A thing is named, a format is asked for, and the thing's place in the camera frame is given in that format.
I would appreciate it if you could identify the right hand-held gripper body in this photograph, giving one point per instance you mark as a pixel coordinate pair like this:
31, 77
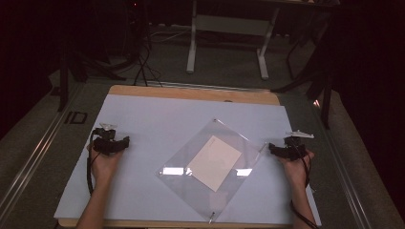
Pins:
294, 149

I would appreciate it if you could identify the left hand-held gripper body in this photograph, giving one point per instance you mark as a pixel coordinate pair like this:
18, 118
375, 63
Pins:
103, 144

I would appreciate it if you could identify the white paper card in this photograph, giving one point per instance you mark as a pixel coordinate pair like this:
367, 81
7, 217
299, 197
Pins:
214, 163

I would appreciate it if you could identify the clear acrylic frame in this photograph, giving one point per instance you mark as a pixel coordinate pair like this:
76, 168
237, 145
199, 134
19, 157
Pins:
178, 187

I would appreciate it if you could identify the person's left hand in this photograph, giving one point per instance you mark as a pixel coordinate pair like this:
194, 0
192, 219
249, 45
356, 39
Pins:
102, 167

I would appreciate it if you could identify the person's right hand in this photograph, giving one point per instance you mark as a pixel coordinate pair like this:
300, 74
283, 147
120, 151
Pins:
296, 173

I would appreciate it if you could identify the white table sheet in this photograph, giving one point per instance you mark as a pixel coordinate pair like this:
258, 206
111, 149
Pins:
146, 127

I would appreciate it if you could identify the black angled stand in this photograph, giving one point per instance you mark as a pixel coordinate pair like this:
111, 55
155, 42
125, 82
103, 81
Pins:
321, 73

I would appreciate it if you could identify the black tripod stand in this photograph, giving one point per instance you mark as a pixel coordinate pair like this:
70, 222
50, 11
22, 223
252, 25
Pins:
127, 47

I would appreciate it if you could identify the metal floor rail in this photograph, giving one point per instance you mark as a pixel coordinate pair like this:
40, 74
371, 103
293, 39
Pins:
345, 171
30, 165

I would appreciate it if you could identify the white metal desk frame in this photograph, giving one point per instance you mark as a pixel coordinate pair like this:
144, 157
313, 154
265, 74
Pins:
230, 25

